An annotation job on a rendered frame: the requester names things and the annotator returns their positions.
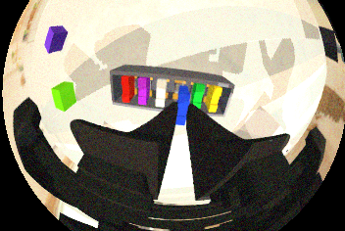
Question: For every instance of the blue fuse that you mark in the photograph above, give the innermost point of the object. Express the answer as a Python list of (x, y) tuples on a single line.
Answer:
[(183, 101)]

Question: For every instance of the white fuse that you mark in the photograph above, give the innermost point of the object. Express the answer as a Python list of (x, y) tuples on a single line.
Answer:
[(161, 92)]

